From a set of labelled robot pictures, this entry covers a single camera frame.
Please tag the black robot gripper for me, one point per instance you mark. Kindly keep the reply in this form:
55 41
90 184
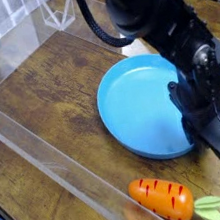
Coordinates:
200 117

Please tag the orange toy carrot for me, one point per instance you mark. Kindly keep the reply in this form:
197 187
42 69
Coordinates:
172 200

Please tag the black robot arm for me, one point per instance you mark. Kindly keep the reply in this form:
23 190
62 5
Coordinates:
175 30

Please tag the blue round plate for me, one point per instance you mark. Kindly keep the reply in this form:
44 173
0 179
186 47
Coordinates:
135 106

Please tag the clear acrylic enclosure wall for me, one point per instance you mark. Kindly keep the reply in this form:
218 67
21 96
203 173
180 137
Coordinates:
57 159

